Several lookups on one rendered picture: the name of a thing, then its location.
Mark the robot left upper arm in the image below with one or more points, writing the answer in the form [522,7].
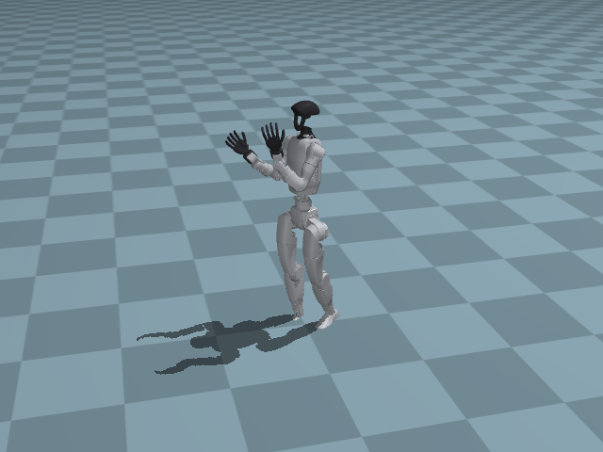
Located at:
[314,155]

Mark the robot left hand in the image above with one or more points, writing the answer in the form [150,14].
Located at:
[274,142]

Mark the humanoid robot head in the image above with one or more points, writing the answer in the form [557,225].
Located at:
[304,109]

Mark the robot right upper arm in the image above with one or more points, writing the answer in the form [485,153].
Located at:
[275,174]

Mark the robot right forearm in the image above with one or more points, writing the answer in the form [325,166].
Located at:
[259,165]

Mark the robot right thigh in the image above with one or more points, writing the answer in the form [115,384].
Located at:
[287,245]

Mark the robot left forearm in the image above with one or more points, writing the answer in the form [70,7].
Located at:
[289,175]

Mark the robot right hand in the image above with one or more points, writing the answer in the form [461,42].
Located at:
[241,146]

